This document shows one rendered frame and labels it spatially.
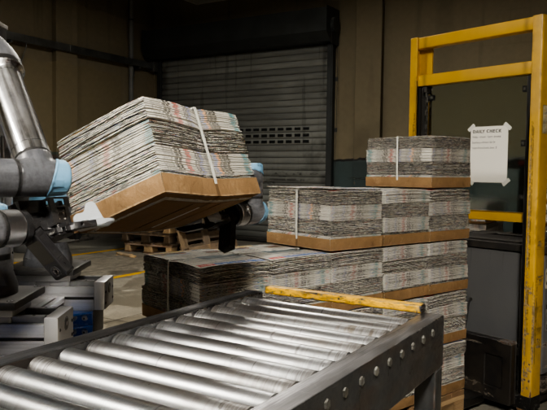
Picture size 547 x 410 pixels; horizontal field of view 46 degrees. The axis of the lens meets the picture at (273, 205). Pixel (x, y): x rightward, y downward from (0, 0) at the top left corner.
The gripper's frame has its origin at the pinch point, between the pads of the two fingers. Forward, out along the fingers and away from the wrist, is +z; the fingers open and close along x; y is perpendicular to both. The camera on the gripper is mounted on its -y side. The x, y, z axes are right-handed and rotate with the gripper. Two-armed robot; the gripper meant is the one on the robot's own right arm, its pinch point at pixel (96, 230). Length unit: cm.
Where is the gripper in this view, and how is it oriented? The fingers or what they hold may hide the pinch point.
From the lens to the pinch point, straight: 151.0
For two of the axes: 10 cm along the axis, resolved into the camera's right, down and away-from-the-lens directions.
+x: -7.9, 3.3, 5.1
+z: 5.3, -0.4, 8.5
